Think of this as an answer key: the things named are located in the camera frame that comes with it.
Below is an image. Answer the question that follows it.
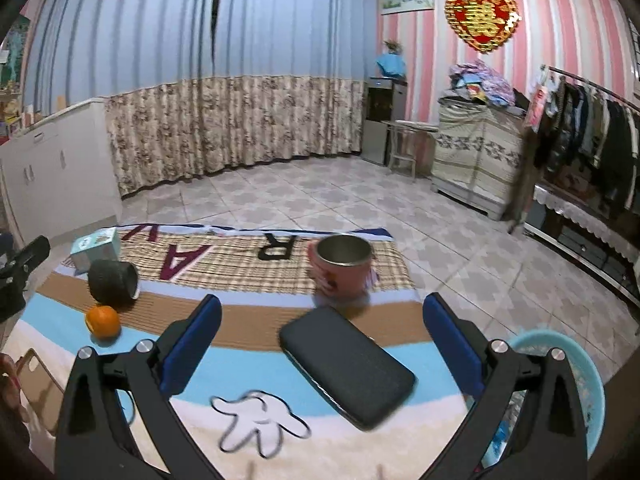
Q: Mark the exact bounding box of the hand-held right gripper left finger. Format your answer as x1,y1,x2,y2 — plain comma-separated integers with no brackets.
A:
52,294,223,480

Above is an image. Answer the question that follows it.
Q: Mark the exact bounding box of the black cylindrical speaker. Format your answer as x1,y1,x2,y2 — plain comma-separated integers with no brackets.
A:
87,259,141,308

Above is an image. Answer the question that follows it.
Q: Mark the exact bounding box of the brown cutting board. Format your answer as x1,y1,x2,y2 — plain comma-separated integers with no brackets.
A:
17,349,68,438

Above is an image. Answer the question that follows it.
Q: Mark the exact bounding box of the blue floral curtain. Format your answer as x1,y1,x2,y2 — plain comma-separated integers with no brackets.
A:
20,0,381,201

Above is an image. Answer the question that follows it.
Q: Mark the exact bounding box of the cloth covered chest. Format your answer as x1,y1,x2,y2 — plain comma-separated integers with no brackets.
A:
431,96,526,221

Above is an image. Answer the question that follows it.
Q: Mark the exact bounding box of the printed blanket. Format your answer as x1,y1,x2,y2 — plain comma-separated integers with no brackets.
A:
0,225,476,480

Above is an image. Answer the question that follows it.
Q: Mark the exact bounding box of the wall poster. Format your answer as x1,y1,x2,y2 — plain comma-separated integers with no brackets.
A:
0,17,26,91

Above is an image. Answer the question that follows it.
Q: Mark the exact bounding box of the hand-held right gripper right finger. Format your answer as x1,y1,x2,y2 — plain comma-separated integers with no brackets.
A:
422,292,591,480

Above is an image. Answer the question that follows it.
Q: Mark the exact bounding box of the pile of clothes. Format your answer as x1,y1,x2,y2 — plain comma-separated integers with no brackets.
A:
446,59,518,108

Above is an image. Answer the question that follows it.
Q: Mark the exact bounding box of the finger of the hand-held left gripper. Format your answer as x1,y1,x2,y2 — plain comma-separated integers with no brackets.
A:
0,235,52,323

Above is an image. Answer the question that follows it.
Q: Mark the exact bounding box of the low table with lace cloth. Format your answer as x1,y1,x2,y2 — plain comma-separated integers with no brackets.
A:
522,182,640,306

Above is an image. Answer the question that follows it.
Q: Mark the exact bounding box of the white cabinet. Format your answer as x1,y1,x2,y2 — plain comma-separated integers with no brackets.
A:
0,100,123,248

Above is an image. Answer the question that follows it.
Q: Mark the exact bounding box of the pink metal mug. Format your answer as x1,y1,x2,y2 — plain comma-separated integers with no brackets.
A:
306,234,381,300

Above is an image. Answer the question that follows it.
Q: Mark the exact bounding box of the teal plastic basket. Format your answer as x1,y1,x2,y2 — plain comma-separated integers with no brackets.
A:
467,330,607,471

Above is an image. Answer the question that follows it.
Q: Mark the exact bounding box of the clothes rack with garments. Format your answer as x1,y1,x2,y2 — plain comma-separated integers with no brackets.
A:
520,64,640,211

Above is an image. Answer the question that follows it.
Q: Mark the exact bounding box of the teal cardboard box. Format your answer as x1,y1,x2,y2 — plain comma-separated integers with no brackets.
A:
69,227,122,275

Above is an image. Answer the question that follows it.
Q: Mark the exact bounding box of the orange fruit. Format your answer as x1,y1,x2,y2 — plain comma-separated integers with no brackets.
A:
85,305,122,340

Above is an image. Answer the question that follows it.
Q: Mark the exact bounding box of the blue cloth bundle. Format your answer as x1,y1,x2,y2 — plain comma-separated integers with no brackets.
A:
376,52,408,80

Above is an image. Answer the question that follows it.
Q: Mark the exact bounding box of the red heart wall ornament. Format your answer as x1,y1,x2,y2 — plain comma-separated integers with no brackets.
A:
444,0,523,55

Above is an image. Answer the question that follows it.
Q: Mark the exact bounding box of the grey water dispenser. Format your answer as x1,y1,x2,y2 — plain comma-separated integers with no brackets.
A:
361,76,408,167

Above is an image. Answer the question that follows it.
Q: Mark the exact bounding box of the metal frame stool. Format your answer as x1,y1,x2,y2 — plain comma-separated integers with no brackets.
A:
382,119,438,178

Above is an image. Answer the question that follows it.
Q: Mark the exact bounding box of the black rectangular case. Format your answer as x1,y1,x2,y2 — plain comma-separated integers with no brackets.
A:
278,306,417,432

